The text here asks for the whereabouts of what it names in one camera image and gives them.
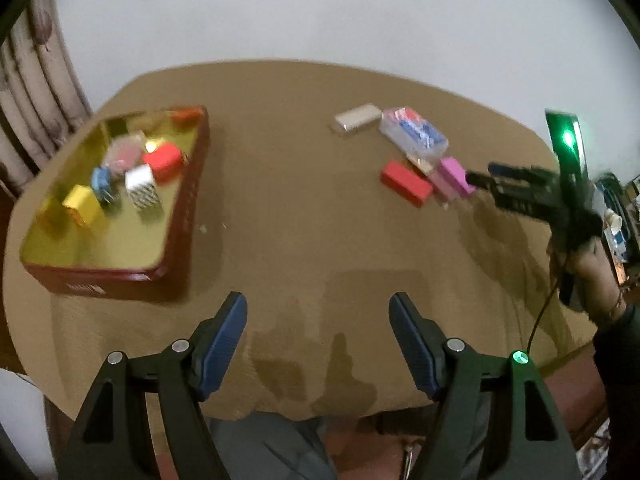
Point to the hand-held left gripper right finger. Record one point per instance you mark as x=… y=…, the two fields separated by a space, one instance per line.
x=414 y=345

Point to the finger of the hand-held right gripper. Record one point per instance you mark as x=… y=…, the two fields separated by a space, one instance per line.
x=505 y=192
x=515 y=171

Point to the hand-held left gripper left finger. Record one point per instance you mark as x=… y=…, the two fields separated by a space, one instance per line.
x=225 y=345

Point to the red tin tray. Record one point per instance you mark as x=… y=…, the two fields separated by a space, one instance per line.
x=135 y=240

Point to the person's right forearm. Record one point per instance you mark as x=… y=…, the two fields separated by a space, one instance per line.
x=620 y=390

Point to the person's right hand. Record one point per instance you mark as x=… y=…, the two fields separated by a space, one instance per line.
x=595 y=272

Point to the blue and white carton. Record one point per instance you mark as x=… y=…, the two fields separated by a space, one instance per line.
x=617 y=237

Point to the small gold box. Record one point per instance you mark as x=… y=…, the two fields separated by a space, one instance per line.
x=422 y=164

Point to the long red box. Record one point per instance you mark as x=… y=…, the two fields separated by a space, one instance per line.
x=406 y=182

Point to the clear plastic card case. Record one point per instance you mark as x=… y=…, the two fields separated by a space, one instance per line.
x=412 y=130

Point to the person's grey pants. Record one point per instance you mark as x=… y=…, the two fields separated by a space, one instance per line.
x=280 y=450

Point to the brown tablecloth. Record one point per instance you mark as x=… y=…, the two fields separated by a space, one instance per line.
x=300 y=210

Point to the silver flat box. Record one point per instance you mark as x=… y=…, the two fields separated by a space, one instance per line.
x=356 y=116

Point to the silver checkered box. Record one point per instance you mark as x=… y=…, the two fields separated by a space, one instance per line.
x=142 y=189

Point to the yellow box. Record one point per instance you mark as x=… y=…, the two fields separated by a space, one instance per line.
x=84 y=205

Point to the small blue box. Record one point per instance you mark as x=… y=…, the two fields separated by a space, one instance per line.
x=103 y=184

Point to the patterned beige curtain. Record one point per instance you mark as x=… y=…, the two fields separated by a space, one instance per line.
x=35 y=110

